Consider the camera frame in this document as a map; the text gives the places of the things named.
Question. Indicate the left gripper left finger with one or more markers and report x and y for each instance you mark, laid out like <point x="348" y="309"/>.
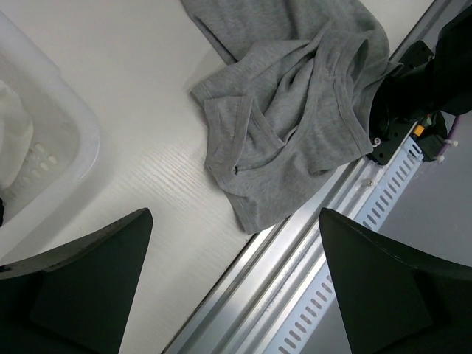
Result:
<point x="75" y="298"/>

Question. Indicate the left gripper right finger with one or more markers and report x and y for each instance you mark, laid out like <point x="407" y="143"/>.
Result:
<point x="422" y="305"/>

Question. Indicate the white tank top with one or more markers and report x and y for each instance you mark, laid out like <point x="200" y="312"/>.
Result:
<point x="16" y="135"/>

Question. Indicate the grey tank top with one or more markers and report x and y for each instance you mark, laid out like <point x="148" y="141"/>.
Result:
<point x="292" y="102"/>

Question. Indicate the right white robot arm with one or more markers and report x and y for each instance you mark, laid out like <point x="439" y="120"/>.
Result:
<point x="441" y="84"/>

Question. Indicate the white plastic basket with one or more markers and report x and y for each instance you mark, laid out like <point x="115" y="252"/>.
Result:
<point x="66" y="134"/>

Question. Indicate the white slotted cable duct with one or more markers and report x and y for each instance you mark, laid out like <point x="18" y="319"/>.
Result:
<point x="337" y="285"/>

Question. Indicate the aluminium front rail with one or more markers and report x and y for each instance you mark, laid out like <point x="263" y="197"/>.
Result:
<point x="276" y="293"/>

